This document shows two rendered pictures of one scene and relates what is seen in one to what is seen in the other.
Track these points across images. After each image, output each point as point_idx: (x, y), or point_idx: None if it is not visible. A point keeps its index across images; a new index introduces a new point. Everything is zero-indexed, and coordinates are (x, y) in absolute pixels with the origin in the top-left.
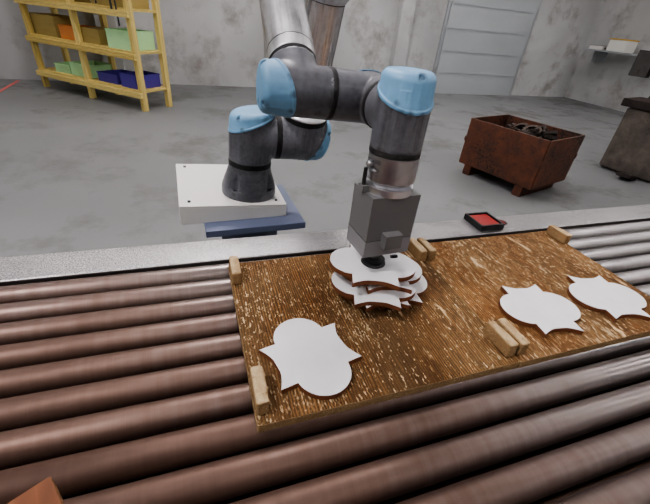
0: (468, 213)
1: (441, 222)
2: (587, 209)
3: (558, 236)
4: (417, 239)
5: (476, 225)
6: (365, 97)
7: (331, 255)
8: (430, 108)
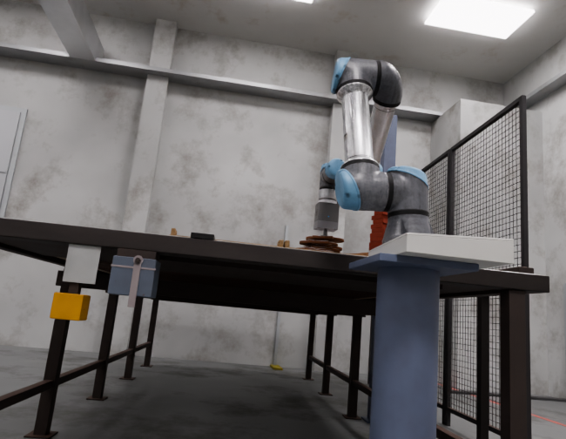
0: (212, 234)
1: (238, 242)
2: (65, 224)
3: (176, 233)
4: (283, 240)
5: (214, 239)
6: None
7: (343, 239)
8: (322, 176)
